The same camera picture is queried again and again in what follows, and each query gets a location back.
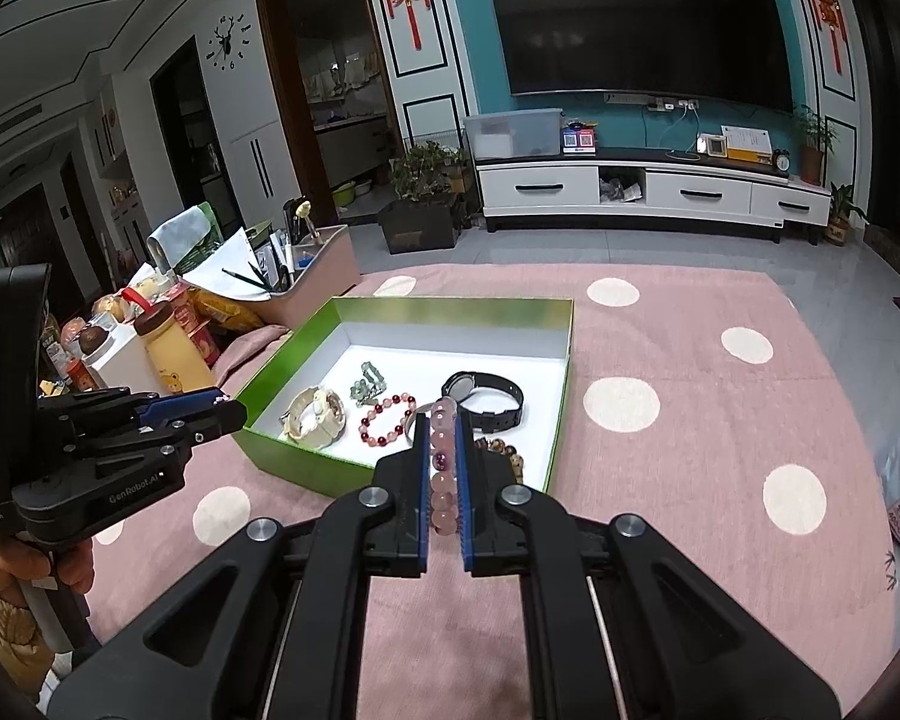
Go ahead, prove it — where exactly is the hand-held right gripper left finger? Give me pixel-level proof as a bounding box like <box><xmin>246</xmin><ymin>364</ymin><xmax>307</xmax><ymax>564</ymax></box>
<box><xmin>45</xmin><ymin>412</ymin><xmax>430</xmax><ymax>720</ymax></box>

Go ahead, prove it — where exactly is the clear plastic storage box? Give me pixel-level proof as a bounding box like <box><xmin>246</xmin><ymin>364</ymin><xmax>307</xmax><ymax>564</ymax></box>
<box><xmin>463</xmin><ymin>109</ymin><xmax>564</xmax><ymax>161</ymax></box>

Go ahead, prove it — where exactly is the red hanging knot ornament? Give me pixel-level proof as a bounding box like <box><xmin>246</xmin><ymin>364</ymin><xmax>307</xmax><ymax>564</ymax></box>
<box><xmin>805</xmin><ymin>0</ymin><xmax>849</xmax><ymax>77</ymax></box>

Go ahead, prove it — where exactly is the white television cabinet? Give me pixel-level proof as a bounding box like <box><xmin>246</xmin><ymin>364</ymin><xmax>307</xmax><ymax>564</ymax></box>
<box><xmin>471</xmin><ymin>144</ymin><xmax>832</xmax><ymax>245</ymax></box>

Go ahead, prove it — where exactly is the red bead bracelet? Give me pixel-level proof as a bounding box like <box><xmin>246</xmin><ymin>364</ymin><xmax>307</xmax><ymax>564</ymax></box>
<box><xmin>358</xmin><ymin>392</ymin><xmax>419</xmax><ymax>449</ymax></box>

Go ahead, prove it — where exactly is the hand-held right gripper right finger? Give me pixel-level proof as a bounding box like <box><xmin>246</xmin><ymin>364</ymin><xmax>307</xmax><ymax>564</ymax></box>
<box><xmin>454</xmin><ymin>412</ymin><xmax>852</xmax><ymax>720</ymax></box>

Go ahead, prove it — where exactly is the pink polka-dot blanket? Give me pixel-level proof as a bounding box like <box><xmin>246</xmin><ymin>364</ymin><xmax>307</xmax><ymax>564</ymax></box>
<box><xmin>82</xmin><ymin>262</ymin><xmax>900</xmax><ymax>720</ymax></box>

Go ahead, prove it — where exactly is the green cardboard box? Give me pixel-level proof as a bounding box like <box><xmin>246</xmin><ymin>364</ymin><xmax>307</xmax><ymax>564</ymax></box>
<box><xmin>234</xmin><ymin>296</ymin><xmax>575</xmax><ymax>497</ymax></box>

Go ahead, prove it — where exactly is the beige storage bin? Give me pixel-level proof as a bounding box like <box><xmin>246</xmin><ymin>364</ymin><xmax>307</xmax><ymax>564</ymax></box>
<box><xmin>251</xmin><ymin>223</ymin><xmax>362</xmax><ymax>328</ymax></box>

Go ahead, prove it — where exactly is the black wrist watch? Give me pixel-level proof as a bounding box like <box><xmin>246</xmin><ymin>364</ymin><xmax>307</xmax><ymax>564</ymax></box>
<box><xmin>441</xmin><ymin>371</ymin><xmax>527</xmax><ymax>433</ymax></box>

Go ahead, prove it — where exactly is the brown wooden bead bracelet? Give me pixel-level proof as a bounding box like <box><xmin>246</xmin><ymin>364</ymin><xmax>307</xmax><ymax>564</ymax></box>
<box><xmin>472</xmin><ymin>435</ymin><xmax>527</xmax><ymax>485</ymax></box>

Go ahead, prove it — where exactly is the white paper sheet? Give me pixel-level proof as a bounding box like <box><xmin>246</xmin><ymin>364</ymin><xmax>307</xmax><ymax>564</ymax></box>
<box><xmin>184</xmin><ymin>229</ymin><xmax>260</xmax><ymax>294</ymax></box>

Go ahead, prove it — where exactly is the white power strip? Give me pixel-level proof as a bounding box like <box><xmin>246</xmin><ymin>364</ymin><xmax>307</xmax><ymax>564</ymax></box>
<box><xmin>604</xmin><ymin>92</ymin><xmax>703</xmax><ymax>113</ymax></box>

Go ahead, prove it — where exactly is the person's left hand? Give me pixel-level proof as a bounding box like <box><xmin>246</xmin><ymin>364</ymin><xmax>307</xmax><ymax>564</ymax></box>
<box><xmin>0</xmin><ymin>536</ymin><xmax>95</xmax><ymax>610</ymax></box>

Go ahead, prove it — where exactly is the black antler wall clock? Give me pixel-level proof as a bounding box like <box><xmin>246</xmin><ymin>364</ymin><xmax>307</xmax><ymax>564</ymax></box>
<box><xmin>206</xmin><ymin>13</ymin><xmax>253</xmax><ymax>71</ymax></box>

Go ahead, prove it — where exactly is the pink bead bracelet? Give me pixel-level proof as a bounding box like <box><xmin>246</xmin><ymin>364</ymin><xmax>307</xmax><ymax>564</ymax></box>
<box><xmin>429</xmin><ymin>399</ymin><xmax>459</xmax><ymax>538</ymax></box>

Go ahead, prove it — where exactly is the yellow flat box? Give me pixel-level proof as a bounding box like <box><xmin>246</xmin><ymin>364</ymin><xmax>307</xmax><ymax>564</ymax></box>
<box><xmin>720</xmin><ymin>124</ymin><xmax>774</xmax><ymax>163</ymax></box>

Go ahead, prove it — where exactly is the white wrist watch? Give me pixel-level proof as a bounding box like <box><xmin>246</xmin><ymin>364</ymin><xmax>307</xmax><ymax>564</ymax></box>
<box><xmin>281</xmin><ymin>384</ymin><xmax>346</xmax><ymax>446</ymax></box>

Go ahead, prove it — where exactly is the tall potted plant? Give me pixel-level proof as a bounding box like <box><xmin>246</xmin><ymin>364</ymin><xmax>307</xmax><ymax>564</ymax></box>
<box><xmin>791</xmin><ymin>105</ymin><xmax>838</xmax><ymax>185</ymax></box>

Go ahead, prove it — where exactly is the black television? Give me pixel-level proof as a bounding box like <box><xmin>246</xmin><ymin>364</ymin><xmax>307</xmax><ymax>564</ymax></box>
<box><xmin>482</xmin><ymin>0</ymin><xmax>796</xmax><ymax>110</ymax></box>

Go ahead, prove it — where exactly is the small potted plant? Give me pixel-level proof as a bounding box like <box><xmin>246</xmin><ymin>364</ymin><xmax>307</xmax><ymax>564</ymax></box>
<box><xmin>825</xmin><ymin>184</ymin><xmax>868</xmax><ymax>248</ymax></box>

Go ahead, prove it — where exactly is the bunch of pens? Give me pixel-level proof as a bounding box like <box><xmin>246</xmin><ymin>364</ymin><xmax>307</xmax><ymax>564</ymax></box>
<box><xmin>221</xmin><ymin>225</ymin><xmax>302</xmax><ymax>293</ymax></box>

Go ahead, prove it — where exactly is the leafy plant in dark planter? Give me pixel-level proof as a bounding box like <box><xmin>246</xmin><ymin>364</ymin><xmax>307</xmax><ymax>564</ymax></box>
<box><xmin>379</xmin><ymin>141</ymin><xmax>470</xmax><ymax>256</ymax></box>

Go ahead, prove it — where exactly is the yellow snack bag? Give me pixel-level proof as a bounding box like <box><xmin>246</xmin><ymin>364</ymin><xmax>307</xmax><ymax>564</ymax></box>
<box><xmin>191</xmin><ymin>289</ymin><xmax>268</xmax><ymax>332</ymax></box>

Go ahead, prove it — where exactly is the yellow bear bottle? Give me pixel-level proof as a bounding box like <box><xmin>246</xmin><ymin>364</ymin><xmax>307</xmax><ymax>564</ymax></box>
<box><xmin>124</xmin><ymin>289</ymin><xmax>219</xmax><ymax>395</ymax></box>

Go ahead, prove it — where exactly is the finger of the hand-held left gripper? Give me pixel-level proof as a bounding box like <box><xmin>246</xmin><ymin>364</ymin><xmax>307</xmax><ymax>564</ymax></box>
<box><xmin>67</xmin><ymin>399</ymin><xmax>248</xmax><ymax>482</ymax></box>
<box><xmin>37</xmin><ymin>386</ymin><xmax>230</xmax><ymax>437</ymax></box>

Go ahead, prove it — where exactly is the person's left forearm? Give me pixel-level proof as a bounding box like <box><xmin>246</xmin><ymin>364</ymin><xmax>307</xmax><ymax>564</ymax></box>
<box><xmin>0</xmin><ymin>570</ymin><xmax>58</xmax><ymax>692</ymax></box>

